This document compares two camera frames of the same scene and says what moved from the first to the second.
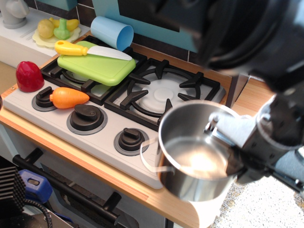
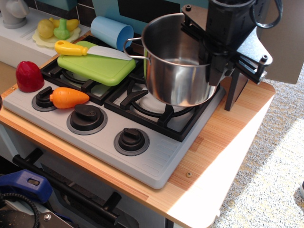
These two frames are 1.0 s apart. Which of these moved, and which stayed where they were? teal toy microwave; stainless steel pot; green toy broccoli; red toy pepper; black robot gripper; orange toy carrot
Moved: black robot gripper; stainless steel pot
Stayed: green toy broccoli; teal toy microwave; orange toy carrot; red toy pepper
